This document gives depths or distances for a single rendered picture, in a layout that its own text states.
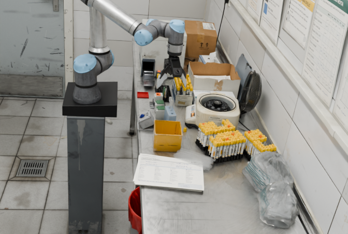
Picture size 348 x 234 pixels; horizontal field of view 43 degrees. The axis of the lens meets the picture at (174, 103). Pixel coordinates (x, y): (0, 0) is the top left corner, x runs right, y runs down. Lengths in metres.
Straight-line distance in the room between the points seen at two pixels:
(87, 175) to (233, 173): 0.92
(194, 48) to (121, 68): 1.24
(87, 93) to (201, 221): 0.96
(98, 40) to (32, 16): 1.79
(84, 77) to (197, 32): 1.15
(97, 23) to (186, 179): 0.94
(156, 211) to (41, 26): 2.65
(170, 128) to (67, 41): 2.12
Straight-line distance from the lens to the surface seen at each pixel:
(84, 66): 2.31
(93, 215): 2.81
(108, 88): 2.54
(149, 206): 1.84
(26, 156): 3.63
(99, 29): 2.37
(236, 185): 2.02
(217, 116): 2.30
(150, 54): 2.81
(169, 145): 2.13
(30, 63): 4.28
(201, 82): 2.60
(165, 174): 1.99
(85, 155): 2.53
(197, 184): 1.96
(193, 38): 3.20
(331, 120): 1.71
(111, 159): 3.57
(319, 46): 1.85
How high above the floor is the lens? 2.10
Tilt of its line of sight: 28 degrees down
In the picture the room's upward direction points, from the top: 7 degrees clockwise
